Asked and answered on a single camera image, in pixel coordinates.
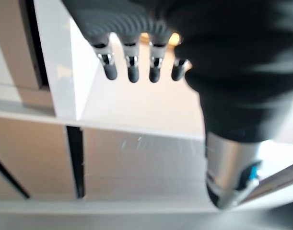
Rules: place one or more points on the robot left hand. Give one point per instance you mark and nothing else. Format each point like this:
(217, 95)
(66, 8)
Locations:
(232, 60)

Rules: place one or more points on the warm refrigerator lamp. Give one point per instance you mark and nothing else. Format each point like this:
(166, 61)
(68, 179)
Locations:
(175, 38)

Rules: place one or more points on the grey refrigerator door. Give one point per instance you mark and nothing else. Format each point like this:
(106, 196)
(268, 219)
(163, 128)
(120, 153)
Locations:
(281, 177)

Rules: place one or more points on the clear refrigerator shelf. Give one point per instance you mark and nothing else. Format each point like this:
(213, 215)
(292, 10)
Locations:
(136, 167)

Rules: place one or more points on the beige cabinet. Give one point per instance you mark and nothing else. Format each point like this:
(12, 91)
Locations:
(12, 48)

